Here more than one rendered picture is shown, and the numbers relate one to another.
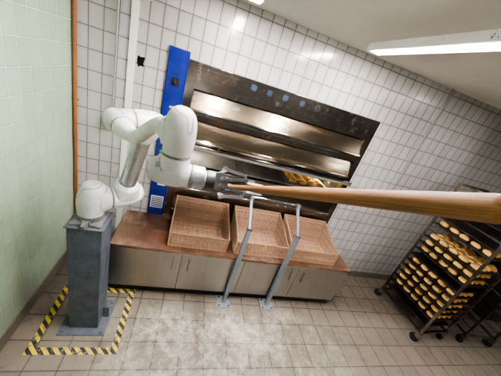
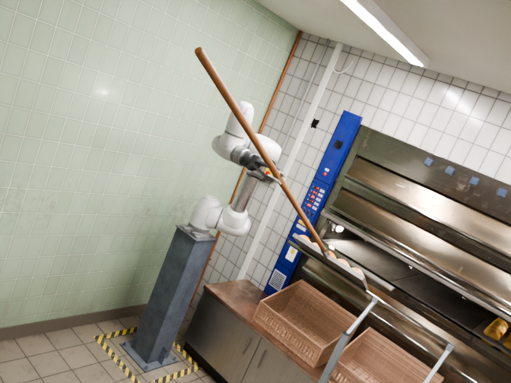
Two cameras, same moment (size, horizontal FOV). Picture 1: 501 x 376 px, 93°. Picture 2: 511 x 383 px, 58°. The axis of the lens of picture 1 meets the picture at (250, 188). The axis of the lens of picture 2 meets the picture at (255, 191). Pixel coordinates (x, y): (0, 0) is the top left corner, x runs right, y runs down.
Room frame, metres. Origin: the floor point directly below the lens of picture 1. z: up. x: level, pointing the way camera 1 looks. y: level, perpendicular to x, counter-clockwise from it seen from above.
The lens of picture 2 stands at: (-0.41, -1.59, 2.06)
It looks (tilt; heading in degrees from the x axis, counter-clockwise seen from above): 12 degrees down; 52
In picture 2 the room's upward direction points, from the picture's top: 23 degrees clockwise
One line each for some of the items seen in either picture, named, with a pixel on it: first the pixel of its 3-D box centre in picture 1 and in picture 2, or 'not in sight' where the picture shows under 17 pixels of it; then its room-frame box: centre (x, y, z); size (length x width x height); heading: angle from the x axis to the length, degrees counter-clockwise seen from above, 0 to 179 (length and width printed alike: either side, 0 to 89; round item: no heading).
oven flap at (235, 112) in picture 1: (285, 125); (470, 222); (2.40, -0.13, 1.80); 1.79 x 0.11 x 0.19; 107
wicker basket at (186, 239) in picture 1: (200, 222); (306, 319); (1.97, 0.36, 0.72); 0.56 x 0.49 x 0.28; 108
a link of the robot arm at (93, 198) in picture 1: (93, 197); (207, 211); (1.23, 0.93, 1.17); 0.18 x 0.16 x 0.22; 144
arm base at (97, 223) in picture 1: (89, 217); (196, 229); (1.20, 0.93, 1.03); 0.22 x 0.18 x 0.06; 18
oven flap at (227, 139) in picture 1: (276, 151); (451, 257); (2.40, -0.13, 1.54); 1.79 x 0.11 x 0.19; 107
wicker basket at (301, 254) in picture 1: (308, 239); not in sight; (2.33, -0.80, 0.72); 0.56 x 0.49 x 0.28; 107
